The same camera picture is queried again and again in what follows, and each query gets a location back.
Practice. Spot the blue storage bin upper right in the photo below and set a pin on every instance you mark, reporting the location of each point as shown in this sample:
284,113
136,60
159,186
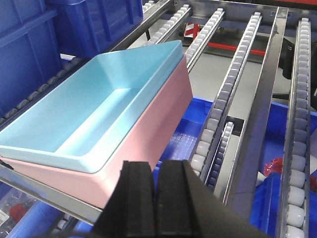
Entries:
85,28

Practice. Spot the red plastic bag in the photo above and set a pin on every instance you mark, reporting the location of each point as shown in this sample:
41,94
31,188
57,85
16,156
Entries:
275,166

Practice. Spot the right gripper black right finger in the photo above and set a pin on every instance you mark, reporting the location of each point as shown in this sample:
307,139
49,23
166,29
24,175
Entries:
186,208

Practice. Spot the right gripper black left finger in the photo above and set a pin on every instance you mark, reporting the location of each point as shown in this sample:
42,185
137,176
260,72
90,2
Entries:
129,213

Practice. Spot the stainless steel shelf frame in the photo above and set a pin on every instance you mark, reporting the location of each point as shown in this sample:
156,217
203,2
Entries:
233,172

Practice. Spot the pink plastic box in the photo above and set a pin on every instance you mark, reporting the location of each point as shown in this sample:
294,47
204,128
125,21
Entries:
146,142

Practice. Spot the light blue plastic box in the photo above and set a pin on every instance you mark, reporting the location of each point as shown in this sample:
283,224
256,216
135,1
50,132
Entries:
79,124

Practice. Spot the blue storage bin upper left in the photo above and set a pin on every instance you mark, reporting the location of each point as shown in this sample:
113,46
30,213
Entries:
29,54

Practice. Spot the blue bin lower shelf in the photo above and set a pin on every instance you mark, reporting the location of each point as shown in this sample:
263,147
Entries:
182,142

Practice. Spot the blue storage bin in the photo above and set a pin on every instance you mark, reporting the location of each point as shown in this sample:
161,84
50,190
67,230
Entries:
29,54
85,28

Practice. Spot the blue bin lower right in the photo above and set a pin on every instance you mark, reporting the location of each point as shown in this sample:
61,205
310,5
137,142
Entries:
266,199

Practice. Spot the grey roller track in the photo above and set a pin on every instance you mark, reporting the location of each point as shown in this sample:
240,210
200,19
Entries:
212,130

